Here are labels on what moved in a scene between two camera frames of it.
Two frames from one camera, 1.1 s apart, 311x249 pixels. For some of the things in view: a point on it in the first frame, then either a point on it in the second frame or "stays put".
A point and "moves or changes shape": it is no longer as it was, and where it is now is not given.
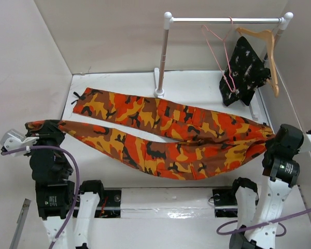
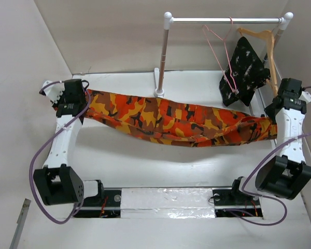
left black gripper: x=48 y=129 → x=57 y=105
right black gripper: x=269 y=142 → x=270 y=112
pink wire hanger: x=225 y=37 stays put
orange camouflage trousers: x=208 y=137 moves or changes shape
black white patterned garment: x=244 y=72 stays put
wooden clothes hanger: x=269 y=35 stays put
